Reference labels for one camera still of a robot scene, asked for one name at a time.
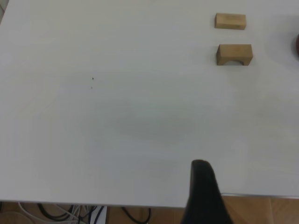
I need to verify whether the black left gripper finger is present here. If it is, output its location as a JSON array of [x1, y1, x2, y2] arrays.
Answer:
[[181, 160, 235, 224]]

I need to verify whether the red ceramic mug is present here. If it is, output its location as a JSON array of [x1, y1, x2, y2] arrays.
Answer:
[[292, 34, 299, 56]]

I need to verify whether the arched wooden block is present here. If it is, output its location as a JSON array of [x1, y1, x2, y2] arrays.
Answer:
[[216, 44, 254, 66]]

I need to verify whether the flat wooden block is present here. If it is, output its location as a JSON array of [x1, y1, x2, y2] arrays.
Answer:
[[214, 13, 247, 30]]

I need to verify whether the black cable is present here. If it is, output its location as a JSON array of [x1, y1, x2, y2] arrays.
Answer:
[[37, 204, 71, 220], [121, 206, 151, 224]]

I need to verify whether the white cable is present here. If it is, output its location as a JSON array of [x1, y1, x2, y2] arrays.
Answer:
[[18, 202, 81, 224]]

